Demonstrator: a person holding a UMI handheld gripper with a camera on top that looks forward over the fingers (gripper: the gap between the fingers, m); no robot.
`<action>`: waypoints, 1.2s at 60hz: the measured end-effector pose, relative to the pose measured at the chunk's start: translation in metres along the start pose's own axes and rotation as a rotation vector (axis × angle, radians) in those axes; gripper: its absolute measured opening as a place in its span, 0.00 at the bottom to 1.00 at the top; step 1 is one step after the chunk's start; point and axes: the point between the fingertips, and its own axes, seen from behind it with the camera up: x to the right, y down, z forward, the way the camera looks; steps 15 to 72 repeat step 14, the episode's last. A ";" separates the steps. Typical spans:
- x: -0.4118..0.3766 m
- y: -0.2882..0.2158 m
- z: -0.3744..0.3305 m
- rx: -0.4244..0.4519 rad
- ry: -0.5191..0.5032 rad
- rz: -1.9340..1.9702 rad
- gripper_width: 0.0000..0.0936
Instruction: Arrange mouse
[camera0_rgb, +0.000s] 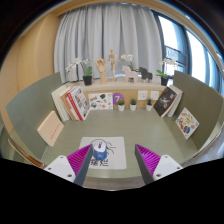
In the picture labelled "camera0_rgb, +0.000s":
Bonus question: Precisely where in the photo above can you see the red-spined photo cover book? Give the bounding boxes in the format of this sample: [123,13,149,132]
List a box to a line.
[65,85,91,122]

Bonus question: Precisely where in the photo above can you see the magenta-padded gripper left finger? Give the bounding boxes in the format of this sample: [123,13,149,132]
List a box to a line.
[43,143,94,187]

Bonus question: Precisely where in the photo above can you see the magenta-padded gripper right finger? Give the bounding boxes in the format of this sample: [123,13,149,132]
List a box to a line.
[134,143,184,186]

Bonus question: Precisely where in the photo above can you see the white mouse pad with drawing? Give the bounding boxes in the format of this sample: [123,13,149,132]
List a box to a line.
[78,136,128,170]

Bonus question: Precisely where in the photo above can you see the tan book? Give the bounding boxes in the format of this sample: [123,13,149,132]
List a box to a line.
[59,89,79,122]

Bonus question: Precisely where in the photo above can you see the grey curtain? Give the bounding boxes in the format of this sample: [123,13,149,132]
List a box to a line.
[53,3,167,84]

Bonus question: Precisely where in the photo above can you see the wooden mannequin figure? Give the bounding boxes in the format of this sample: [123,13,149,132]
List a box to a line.
[106,48,122,82]

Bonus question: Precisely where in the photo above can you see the wooden chair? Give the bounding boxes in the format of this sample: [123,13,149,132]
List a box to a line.
[7,138,46,169]

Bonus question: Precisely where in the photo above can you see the pink horse figure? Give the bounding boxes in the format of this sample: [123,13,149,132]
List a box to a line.
[120,65,139,84]

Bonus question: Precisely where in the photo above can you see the colourful sticker sheet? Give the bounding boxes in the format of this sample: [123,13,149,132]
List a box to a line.
[174,106,201,140]

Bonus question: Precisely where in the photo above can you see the small plant in white pot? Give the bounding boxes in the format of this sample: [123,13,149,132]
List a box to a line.
[129,98,138,112]
[145,98,154,112]
[117,99,126,112]

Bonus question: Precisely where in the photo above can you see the dark framed window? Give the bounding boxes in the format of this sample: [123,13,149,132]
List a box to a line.
[151,9,224,98]

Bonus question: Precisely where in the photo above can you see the thick white book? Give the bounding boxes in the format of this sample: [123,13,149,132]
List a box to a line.
[166,85,184,118]

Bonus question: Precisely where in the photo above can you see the wooden hand model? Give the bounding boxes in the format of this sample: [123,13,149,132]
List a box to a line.
[95,56,108,85]

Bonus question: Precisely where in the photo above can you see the beige card booklet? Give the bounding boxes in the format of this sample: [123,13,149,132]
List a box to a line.
[36,110,65,148]

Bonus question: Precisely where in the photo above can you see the white wall socket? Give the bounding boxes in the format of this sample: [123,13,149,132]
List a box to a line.
[149,90,160,101]
[137,90,149,101]

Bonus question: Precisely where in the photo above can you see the black horse figure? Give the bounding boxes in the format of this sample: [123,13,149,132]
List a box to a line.
[138,66,154,83]

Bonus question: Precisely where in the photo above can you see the white sticker sheet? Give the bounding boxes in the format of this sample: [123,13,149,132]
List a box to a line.
[87,92,114,111]

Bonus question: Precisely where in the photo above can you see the blue and white computer mouse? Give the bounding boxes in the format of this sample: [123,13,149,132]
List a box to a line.
[90,139,108,161]

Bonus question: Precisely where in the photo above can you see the purple round number sign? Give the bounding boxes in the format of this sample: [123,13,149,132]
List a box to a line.
[112,92,125,106]

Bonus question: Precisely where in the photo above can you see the black cover book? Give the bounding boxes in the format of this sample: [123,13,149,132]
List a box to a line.
[153,86,179,118]

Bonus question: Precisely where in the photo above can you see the green desk divider panel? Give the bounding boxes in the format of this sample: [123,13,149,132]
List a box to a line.
[5,71,64,161]
[172,69,224,151]

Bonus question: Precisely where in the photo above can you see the white orchid in black pot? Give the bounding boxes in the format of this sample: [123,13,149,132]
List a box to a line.
[155,57,179,87]
[120,53,141,73]
[64,57,94,86]

